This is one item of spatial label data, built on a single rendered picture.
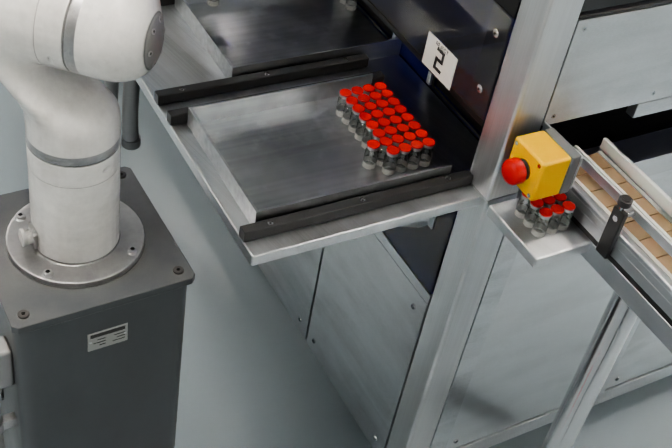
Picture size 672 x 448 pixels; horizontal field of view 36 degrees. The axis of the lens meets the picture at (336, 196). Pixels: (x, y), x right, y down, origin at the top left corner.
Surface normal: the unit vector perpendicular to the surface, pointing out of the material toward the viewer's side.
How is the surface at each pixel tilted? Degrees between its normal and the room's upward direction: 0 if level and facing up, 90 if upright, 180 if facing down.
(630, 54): 90
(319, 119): 0
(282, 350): 0
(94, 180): 90
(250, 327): 0
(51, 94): 38
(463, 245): 90
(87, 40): 72
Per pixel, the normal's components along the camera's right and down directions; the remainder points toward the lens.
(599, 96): 0.47, 0.63
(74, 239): 0.14, 0.66
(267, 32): 0.15, -0.75
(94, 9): -0.04, -0.16
